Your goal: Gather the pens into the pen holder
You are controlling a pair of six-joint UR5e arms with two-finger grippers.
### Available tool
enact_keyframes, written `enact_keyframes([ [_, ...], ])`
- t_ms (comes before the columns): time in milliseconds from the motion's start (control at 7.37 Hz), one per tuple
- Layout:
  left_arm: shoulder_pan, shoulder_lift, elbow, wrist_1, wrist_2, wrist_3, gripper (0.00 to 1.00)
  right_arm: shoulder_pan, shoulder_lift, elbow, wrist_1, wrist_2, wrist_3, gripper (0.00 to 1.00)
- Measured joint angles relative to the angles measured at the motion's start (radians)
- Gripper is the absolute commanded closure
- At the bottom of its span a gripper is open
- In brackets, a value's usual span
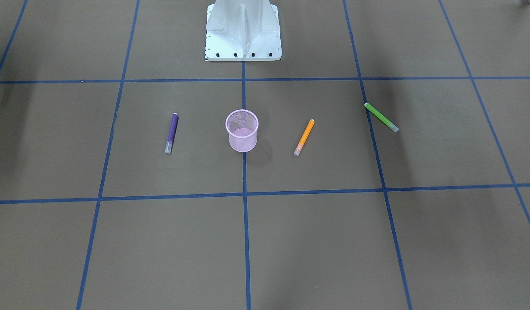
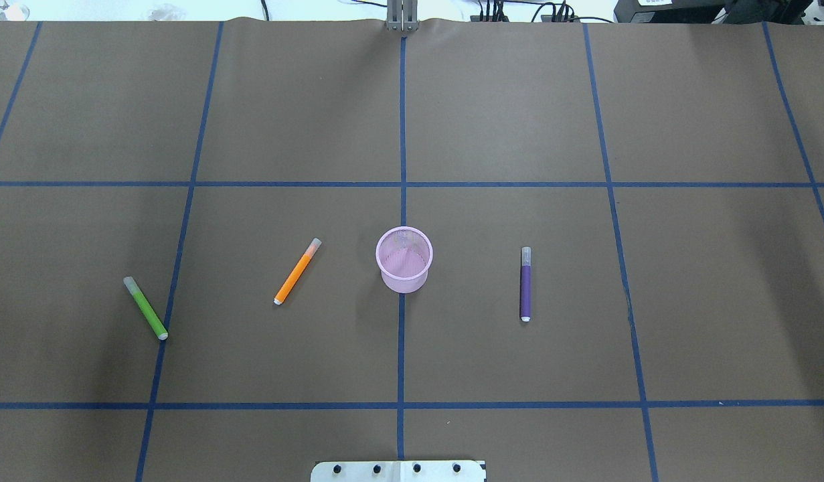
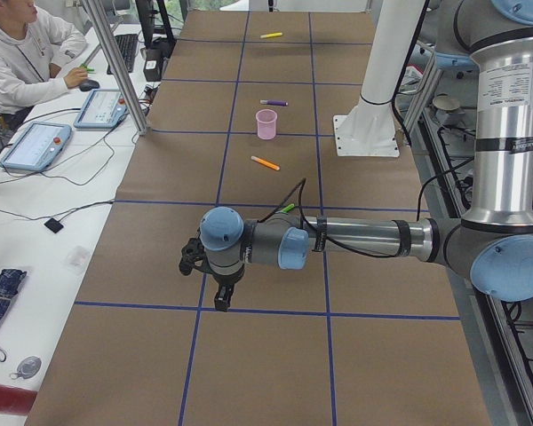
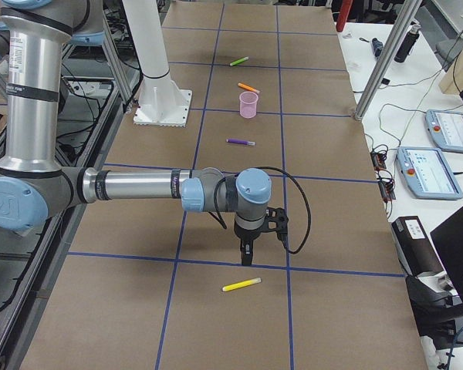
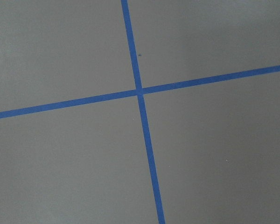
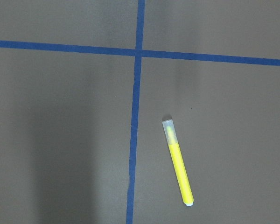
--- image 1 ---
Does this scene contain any green marker pen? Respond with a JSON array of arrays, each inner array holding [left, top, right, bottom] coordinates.
[[364, 102, 399, 132]]

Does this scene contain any orange marker pen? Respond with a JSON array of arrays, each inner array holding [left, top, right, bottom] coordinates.
[[294, 118, 315, 156]]

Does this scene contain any purple marker pen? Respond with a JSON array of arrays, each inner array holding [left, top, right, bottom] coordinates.
[[164, 113, 179, 155]]

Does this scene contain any pink mesh pen holder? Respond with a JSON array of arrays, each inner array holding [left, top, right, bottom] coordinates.
[[225, 109, 259, 152]]

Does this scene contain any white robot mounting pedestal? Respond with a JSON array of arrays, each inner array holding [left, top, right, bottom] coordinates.
[[205, 0, 282, 62]]

